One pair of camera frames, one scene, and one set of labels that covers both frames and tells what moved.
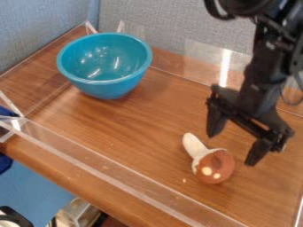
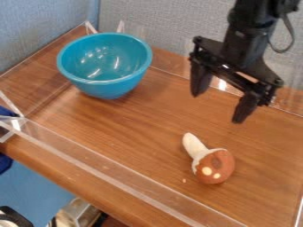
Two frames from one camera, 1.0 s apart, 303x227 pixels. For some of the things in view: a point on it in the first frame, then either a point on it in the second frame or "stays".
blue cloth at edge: (5, 161) stays
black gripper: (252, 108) to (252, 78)
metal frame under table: (77, 214) stays
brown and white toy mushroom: (214, 163) stays
